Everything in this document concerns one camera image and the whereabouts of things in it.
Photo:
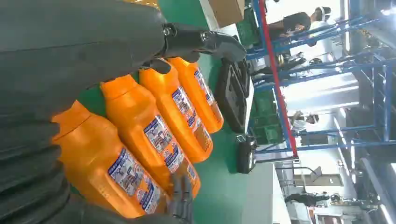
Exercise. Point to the blue metal rack frame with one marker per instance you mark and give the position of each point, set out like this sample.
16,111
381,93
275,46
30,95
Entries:
386,102

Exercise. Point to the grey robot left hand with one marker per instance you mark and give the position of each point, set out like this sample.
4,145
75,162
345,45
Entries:
77,40

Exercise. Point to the green table mat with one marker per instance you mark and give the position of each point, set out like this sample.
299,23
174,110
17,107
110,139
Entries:
222,191

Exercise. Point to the orange detergent bottle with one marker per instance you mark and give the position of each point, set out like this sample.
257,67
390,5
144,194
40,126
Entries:
133,123
191,89
89,160
164,102

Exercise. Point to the red metal rack beam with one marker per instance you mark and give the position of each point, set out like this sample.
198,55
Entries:
278,81

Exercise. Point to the ribbed grey left arm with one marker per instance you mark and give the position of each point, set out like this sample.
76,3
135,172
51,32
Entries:
24,173

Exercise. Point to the black handheld controller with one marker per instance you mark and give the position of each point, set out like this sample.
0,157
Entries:
246,154

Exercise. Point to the green plastic crate stack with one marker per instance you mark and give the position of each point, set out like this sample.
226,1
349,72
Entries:
266,123
247,28

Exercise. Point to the person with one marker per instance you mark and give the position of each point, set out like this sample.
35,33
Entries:
294,23
306,199
311,119

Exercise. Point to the black plastic tray stack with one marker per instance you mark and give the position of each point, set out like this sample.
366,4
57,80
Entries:
230,95

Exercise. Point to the brown cardboard box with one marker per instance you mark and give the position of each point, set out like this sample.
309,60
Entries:
227,10

